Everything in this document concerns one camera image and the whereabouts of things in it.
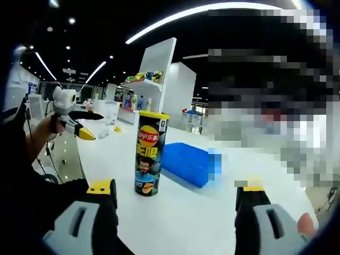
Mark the white display shelf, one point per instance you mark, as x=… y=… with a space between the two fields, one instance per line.
x=156 y=61

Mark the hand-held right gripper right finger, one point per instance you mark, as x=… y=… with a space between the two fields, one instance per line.
x=265 y=231

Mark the person's black clothing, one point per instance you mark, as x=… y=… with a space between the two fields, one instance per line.
x=16 y=172

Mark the green snack bag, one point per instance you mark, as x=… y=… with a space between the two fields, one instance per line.
x=135 y=77

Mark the person's right hand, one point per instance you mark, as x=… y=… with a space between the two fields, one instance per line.
x=306 y=224

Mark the person's left hand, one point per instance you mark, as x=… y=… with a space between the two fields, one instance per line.
x=47 y=127

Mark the clear plastic container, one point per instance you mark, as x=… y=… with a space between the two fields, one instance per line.
x=111 y=112

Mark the small yellow item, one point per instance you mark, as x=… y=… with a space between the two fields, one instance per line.
x=117 y=129

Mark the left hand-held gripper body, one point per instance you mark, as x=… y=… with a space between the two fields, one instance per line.
x=62 y=101

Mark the blue plastic box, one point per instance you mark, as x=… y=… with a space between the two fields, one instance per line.
x=186 y=162

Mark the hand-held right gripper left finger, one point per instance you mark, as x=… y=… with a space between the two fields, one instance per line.
x=79 y=228

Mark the yellow black snack bag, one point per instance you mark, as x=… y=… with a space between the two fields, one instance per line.
x=154 y=75

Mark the curved ceiling light strip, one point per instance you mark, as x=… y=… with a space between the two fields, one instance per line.
x=186 y=14

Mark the yellow container lid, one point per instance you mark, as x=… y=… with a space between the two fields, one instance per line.
x=154 y=114

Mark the green white drink bottle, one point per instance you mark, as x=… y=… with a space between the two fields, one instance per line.
x=135 y=102

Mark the blue white drink bottle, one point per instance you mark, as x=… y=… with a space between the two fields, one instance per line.
x=142 y=103

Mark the black chip container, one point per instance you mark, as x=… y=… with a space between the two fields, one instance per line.
x=150 y=159

